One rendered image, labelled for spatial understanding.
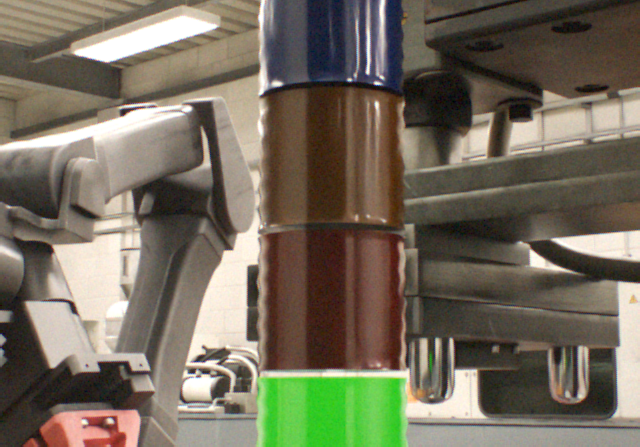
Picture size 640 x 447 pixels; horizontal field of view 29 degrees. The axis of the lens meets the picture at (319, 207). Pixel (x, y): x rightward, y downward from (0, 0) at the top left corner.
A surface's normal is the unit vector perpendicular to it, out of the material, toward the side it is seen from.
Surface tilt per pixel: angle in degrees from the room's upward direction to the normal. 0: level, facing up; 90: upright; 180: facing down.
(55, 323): 59
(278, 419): 76
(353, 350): 104
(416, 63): 90
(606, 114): 90
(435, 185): 90
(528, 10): 90
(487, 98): 180
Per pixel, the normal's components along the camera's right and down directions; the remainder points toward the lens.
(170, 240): -0.31, -0.58
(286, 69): -0.58, 0.12
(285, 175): -0.58, -0.36
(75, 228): 0.94, -0.05
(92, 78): 0.72, -0.11
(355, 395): 0.26, -0.38
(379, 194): 0.60, -0.36
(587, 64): 0.00, 0.99
